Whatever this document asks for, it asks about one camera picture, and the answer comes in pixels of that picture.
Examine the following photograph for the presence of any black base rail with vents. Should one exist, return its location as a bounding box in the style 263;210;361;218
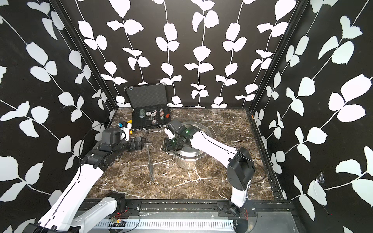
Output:
91;199;306;233

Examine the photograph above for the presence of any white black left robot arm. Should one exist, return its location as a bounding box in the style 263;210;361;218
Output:
23;128;147;233

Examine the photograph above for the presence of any stack of poker chips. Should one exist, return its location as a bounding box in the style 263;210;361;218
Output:
139;109;145;118

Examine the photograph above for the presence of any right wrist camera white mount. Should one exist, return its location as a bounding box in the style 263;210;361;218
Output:
164;128;175;139

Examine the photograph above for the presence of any long steel ladle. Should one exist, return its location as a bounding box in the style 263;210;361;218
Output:
145;142;154;182

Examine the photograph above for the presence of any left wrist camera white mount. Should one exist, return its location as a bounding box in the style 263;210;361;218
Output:
121;122;132;141

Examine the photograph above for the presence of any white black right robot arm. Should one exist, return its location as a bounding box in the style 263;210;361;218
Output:
162;119;255;216

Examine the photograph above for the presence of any yellow red toy block vehicle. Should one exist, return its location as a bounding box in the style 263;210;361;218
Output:
118;121;132;135

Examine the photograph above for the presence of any black poker chip case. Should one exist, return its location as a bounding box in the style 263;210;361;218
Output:
124;83;171;131

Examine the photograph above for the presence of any stainless steel pot lid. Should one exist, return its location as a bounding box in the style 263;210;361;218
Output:
172;121;212;160

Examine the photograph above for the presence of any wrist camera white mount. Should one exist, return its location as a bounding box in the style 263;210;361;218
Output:
121;122;132;141
164;128;175;139

